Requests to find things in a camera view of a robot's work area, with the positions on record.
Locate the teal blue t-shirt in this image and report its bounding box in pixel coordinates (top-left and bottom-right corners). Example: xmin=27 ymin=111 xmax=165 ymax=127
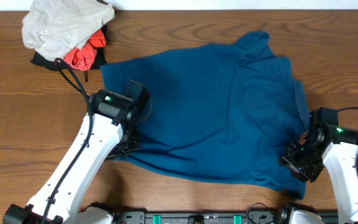
xmin=101 ymin=32 xmax=309 ymax=199

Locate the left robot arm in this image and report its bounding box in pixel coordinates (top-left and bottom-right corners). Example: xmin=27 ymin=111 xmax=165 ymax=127
xmin=2 ymin=81 xmax=150 ymax=224

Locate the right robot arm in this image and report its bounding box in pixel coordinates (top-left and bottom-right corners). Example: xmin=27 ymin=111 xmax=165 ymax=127
xmin=281 ymin=108 xmax=358 ymax=223

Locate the red-orange garment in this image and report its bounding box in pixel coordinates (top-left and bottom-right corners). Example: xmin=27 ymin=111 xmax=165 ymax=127
xmin=64 ymin=29 xmax=106 ymax=71

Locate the black garment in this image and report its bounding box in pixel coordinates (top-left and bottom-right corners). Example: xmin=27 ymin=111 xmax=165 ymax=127
xmin=30 ymin=24 xmax=108 ymax=83

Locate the beige crumpled garment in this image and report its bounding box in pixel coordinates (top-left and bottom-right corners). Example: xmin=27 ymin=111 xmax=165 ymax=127
xmin=22 ymin=0 xmax=114 ymax=61

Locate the black mounting rail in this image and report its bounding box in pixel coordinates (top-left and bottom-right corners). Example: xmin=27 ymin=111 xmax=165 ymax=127
xmin=79 ymin=202 xmax=338 ymax=224

